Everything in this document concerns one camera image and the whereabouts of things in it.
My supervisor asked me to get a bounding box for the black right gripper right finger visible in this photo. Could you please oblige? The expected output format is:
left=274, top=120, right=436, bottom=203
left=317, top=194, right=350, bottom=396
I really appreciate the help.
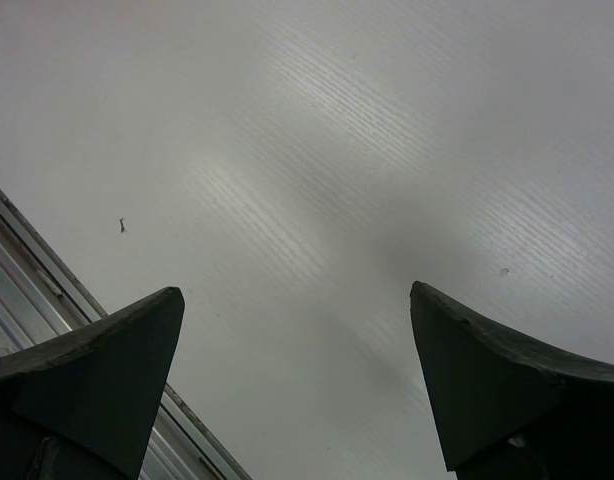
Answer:
left=410, top=282, right=614, bottom=479

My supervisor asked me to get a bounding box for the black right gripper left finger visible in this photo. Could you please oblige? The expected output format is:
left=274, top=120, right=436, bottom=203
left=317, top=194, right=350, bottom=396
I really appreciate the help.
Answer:
left=0, top=287, right=185, bottom=479

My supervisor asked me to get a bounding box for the aluminium frame rail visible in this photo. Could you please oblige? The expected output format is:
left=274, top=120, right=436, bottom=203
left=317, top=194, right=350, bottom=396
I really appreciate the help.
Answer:
left=0, top=189, right=249, bottom=480

